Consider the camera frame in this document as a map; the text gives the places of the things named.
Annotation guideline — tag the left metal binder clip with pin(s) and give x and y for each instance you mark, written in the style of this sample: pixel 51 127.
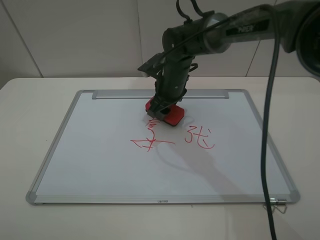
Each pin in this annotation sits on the left metal binder clip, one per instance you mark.
pixel 273 203

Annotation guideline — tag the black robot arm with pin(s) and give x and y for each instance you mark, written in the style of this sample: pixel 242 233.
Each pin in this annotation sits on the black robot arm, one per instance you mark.
pixel 293 25

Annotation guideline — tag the white aluminium-framed whiteboard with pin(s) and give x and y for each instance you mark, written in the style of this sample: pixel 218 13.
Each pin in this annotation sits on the white aluminium-framed whiteboard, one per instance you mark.
pixel 109 151

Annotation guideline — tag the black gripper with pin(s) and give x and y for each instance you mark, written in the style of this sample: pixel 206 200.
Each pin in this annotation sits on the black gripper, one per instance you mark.
pixel 170 88

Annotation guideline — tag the red whiteboard eraser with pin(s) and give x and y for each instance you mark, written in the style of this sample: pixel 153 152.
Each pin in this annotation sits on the red whiteboard eraser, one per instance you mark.
pixel 170 115

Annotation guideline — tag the metal binder clip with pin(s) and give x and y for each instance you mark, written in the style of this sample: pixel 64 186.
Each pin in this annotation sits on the metal binder clip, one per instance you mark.
pixel 281 205
pixel 273 203

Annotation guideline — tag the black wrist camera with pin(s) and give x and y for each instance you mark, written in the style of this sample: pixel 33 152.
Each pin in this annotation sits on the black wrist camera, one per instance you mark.
pixel 153 66

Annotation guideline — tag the right metal binder clip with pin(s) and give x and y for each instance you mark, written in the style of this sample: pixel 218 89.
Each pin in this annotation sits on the right metal binder clip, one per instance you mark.
pixel 281 205

